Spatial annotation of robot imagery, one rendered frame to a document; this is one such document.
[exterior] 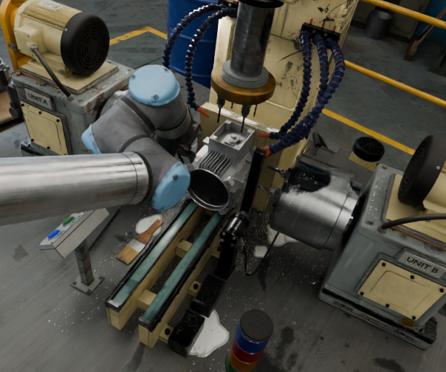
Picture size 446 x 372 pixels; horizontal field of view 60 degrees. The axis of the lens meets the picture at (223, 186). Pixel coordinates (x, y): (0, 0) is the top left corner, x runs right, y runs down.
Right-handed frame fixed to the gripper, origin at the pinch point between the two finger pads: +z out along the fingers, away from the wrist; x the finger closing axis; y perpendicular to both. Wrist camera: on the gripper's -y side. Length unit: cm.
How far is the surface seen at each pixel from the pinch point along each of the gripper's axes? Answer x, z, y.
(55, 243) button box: 13.3, -13.4, -34.0
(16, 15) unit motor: 66, -11, 18
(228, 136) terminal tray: -4.6, 10.3, 16.1
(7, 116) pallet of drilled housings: 176, 121, 13
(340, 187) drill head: -41.0, 4.2, 12.4
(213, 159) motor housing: -4.0, 8.7, 7.0
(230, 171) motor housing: -10.3, 9.7, 5.8
